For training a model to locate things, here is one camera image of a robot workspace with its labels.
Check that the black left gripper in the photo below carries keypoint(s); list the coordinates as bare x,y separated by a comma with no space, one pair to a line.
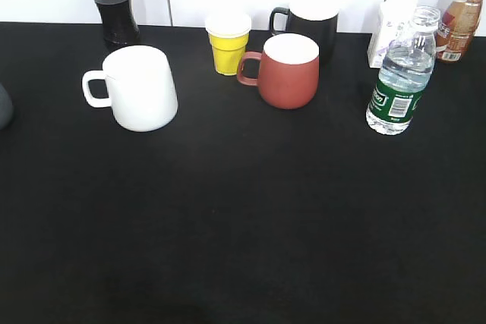
6,108

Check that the white ceramic mug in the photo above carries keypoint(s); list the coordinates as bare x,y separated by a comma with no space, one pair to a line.
136,83

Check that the clear water bottle green label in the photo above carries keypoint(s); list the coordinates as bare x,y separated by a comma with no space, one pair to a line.
404,74

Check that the yellow paper cup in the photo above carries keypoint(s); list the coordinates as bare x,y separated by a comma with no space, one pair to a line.
228,35

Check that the red ceramic mug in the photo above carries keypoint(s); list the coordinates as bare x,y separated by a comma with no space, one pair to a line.
288,72

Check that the black ceramic mug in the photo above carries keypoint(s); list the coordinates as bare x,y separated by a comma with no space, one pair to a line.
315,21

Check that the white yogurt carton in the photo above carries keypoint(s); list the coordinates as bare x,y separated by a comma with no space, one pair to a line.
392,17

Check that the brown coffee drink bottle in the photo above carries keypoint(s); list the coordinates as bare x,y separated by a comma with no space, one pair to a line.
456,29

